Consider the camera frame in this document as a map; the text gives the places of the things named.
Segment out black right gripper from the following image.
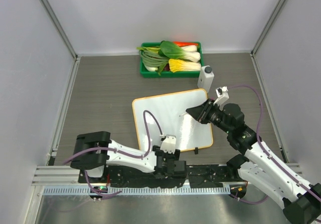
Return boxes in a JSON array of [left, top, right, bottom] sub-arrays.
[[187, 98, 233, 135]]

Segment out orange-framed whiteboard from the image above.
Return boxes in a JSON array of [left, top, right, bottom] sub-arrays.
[[132, 89, 214, 152]]

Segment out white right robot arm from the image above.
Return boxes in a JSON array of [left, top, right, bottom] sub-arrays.
[[186, 99, 320, 223]]

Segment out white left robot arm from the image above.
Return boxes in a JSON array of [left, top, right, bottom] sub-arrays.
[[66, 131, 187, 183]]

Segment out white plastic bottle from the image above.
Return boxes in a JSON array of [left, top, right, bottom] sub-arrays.
[[197, 65, 214, 93]]

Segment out yellow-leaf cabbage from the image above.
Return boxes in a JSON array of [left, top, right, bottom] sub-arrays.
[[169, 59, 201, 73]]

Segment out white radish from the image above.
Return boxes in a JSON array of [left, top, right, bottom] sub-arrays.
[[145, 66, 158, 72]]

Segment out green plastic tray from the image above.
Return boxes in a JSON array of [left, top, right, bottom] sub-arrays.
[[140, 42, 204, 78]]

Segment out green bok choy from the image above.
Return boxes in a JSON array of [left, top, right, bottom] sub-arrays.
[[160, 41, 201, 62]]

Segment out orange carrot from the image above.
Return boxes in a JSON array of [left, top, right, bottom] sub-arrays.
[[173, 41, 199, 47]]

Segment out green long beans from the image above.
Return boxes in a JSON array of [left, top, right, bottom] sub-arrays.
[[137, 47, 169, 67]]

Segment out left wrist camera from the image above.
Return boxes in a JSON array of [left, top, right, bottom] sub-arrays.
[[160, 135, 177, 154]]

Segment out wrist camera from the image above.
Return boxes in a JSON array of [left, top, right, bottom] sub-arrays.
[[214, 86, 229, 106], [160, 135, 177, 154]]

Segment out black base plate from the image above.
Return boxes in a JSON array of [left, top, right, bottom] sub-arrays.
[[88, 164, 244, 188]]

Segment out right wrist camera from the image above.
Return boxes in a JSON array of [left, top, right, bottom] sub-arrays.
[[214, 86, 229, 106]]

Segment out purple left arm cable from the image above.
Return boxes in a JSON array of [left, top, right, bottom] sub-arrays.
[[62, 110, 166, 201]]

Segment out white slotted cable duct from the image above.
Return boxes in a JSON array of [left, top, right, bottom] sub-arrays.
[[43, 185, 230, 196]]

